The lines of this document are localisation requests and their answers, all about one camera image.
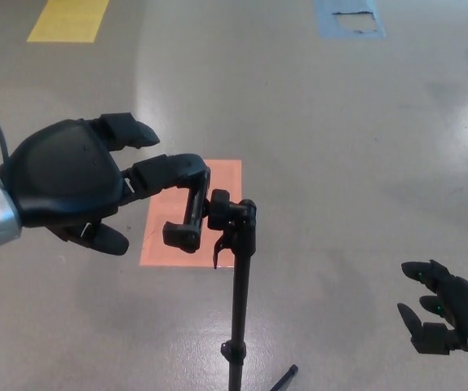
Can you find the orange floor patch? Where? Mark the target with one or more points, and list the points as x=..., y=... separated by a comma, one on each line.
x=228, y=175

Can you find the torn blue floor patch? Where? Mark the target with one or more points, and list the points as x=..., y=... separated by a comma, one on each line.
x=324, y=22

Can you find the black tripod phone stand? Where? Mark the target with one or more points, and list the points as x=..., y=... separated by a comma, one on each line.
x=240, y=285

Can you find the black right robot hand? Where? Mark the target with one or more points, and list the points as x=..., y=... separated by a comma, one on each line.
x=460, y=301

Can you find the yellow floor patch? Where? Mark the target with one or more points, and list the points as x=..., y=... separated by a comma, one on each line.
x=67, y=20

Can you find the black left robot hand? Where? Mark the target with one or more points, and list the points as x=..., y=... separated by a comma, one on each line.
x=63, y=171

